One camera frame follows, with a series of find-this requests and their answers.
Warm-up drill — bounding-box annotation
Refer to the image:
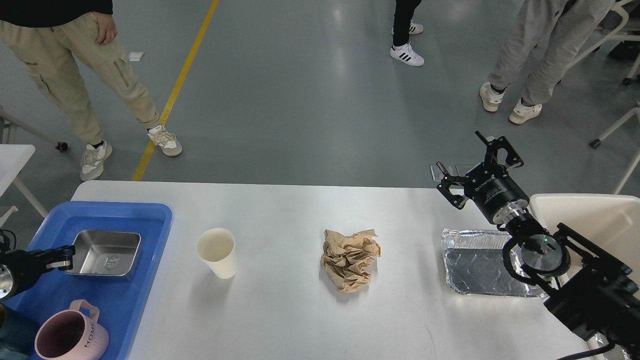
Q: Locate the chair leg with castor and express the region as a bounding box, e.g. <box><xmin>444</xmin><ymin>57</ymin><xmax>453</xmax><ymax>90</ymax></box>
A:
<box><xmin>0</xmin><ymin>106</ymin><xmax>69</xmax><ymax>153</ymax></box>

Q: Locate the metal rectangular tin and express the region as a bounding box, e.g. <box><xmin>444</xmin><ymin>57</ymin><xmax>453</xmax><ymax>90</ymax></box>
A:
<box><xmin>65</xmin><ymin>230</ymin><xmax>142</xmax><ymax>280</ymax></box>

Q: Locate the white side table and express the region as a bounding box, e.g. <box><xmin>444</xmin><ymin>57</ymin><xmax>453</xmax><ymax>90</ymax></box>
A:
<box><xmin>0</xmin><ymin>143</ymin><xmax>48</xmax><ymax>218</ymax></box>

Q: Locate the person in grey trousers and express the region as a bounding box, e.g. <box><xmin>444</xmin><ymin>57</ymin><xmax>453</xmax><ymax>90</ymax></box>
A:
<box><xmin>479</xmin><ymin>0</ymin><xmax>618</xmax><ymax>126</ymax></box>

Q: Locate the cream plastic bin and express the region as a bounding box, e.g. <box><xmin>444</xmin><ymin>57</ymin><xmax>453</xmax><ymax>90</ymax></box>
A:
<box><xmin>529</xmin><ymin>193</ymin><xmax>640</xmax><ymax>284</ymax></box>

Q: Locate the clear floor plate left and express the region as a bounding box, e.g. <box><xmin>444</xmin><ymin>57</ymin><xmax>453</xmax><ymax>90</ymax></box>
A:
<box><xmin>430</xmin><ymin>164</ymin><xmax>458</xmax><ymax>182</ymax></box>

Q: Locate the person in beige trousers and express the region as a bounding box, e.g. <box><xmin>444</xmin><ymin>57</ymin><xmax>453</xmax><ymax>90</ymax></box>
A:
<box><xmin>0</xmin><ymin>0</ymin><xmax>183</xmax><ymax>182</ymax></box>

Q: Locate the aluminium foil tray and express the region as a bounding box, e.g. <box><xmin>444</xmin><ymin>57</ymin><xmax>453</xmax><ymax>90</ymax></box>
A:
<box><xmin>441</xmin><ymin>228</ymin><xmax>547</xmax><ymax>298</ymax></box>

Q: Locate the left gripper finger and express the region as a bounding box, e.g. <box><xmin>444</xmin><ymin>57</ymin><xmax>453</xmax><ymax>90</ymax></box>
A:
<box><xmin>30</xmin><ymin>244</ymin><xmax>76</xmax><ymax>273</ymax></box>

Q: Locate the cream paper cup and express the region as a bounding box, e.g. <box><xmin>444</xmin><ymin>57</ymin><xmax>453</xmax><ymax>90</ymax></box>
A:
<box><xmin>196</xmin><ymin>228</ymin><xmax>238</xmax><ymax>280</ymax></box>

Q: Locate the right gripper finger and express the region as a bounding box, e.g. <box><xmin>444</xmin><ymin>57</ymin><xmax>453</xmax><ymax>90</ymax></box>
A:
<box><xmin>475</xmin><ymin>130</ymin><xmax>525</xmax><ymax>176</ymax></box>
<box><xmin>436</xmin><ymin>161</ymin><xmax>473</xmax><ymax>209</ymax></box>

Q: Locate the white office chair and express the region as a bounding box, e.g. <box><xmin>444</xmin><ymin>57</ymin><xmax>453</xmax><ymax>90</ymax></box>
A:
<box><xmin>569</xmin><ymin>0</ymin><xmax>640</xmax><ymax>67</ymax></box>

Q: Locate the crumpled brown paper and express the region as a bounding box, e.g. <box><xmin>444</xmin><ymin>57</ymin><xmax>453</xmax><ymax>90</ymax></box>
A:
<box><xmin>320</xmin><ymin>228</ymin><xmax>381</xmax><ymax>294</ymax></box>

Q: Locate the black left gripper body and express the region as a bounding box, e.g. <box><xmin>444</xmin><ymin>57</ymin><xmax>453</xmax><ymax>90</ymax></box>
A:
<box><xmin>0</xmin><ymin>250</ymin><xmax>48</xmax><ymax>301</ymax></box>

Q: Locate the pink mug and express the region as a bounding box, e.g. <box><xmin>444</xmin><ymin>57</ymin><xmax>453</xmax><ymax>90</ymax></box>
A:
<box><xmin>34</xmin><ymin>300</ymin><xmax>110</xmax><ymax>360</ymax></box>

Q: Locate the blue plastic tray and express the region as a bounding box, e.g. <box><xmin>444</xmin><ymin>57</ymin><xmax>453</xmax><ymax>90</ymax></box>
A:
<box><xmin>3</xmin><ymin>201</ymin><xmax>172</xmax><ymax>360</ymax></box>

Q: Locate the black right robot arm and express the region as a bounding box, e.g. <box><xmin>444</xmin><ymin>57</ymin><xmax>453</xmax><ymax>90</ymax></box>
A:
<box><xmin>437</xmin><ymin>131</ymin><xmax>640</xmax><ymax>360</ymax></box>

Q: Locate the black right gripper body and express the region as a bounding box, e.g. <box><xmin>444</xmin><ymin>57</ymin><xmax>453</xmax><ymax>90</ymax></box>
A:
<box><xmin>465</xmin><ymin>162</ymin><xmax>530</xmax><ymax>224</ymax></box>

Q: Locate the person in black trousers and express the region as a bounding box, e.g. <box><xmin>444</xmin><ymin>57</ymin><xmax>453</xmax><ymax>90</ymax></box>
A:
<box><xmin>390</xmin><ymin>0</ymin><xmax>425</xmax><ymax>68</ymax></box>

